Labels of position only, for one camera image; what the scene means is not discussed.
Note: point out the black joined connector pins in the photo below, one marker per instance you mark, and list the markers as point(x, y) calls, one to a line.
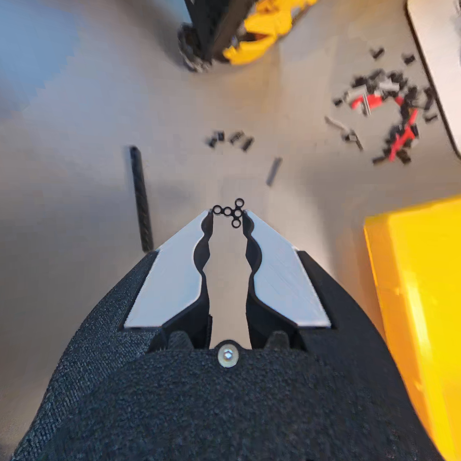
point(230, 211)

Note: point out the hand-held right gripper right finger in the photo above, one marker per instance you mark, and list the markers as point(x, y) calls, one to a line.
point(288, 288)

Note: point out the yellow toy block robot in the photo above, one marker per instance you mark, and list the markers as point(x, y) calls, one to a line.
point(238, 29)

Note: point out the grey desk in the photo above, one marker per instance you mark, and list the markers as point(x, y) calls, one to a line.
point(72, 108)

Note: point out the yellow plastic bin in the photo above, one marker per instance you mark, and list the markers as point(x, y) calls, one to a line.
point(425, 324)

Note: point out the small red black parts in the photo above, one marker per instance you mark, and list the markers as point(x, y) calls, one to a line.
point(392, 115)

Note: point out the long black toy beam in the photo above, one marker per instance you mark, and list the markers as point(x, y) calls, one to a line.
point(142, 202)

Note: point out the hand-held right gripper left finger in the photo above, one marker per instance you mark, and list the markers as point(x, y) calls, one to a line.
point(169, 288)

